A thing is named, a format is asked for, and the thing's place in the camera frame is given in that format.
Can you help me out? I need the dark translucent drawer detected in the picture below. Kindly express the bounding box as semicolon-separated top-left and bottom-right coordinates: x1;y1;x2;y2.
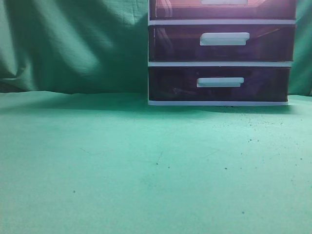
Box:
148;24;295;62
149;0;296;20
148;67;290;102

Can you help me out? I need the green cloth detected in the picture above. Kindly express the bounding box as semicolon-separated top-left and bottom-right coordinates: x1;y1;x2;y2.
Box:
0;0;312;234

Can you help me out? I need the white plastic drawer cabinet frame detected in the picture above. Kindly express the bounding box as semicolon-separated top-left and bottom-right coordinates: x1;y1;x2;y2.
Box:
148;2;296;106

